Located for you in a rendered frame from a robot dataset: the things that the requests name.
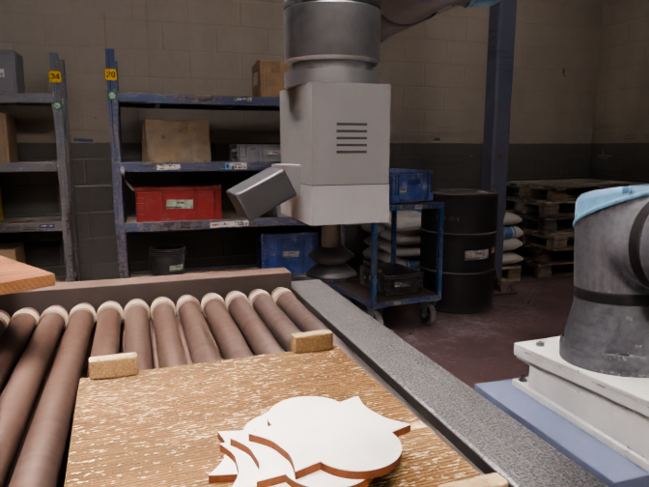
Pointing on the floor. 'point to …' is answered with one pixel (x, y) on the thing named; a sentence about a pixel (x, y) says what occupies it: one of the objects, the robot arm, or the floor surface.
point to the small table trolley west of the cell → (357, 293)
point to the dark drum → (462, 249)
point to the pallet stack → (550, 220)
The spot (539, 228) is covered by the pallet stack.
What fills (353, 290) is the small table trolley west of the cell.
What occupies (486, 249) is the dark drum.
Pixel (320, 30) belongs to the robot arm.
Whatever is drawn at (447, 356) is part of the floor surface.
